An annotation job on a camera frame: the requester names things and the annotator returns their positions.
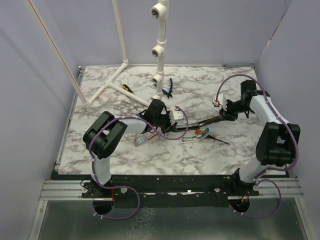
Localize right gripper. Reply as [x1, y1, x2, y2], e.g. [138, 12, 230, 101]
[218, 99, 251, 122]

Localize black stapler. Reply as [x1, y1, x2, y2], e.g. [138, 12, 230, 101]
[171, 115, 226, 133]

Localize red white staple box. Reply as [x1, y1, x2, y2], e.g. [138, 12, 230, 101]
[134, 131, 158, 147]

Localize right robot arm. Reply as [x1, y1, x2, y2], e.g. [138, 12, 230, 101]
[212, 79, 301, 196]

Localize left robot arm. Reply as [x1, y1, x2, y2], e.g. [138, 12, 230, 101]
[83, 99, 176, 198]

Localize yellow black screwdriver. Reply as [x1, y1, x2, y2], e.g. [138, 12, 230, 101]
[122, 84, 134, 94]

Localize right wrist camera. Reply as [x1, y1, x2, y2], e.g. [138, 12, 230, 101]
[212, 93, 227, 110]

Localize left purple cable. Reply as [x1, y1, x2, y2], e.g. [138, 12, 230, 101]
[88, 106, 190, 221]

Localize purple cable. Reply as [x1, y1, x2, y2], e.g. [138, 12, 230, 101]
[214, 74, 300, 220]
[88, 106, 190, 221]

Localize blue handled pliers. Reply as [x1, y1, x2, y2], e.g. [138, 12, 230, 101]
[161, 77, 175, 100]

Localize orange handled screwdriver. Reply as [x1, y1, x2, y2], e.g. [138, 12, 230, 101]
[195, 129, 230, 145]

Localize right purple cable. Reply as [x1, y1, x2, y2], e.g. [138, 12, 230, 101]
[214, 74, 300, 220]

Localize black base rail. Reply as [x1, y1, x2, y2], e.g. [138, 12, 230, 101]
[51, 172, 261, 208]

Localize white pvc pipe frame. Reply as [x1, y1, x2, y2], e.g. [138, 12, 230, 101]
[24, 0, 158, 108]

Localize aluminium frame rail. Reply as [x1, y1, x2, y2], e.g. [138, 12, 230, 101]
[27, 66, 85, 240]

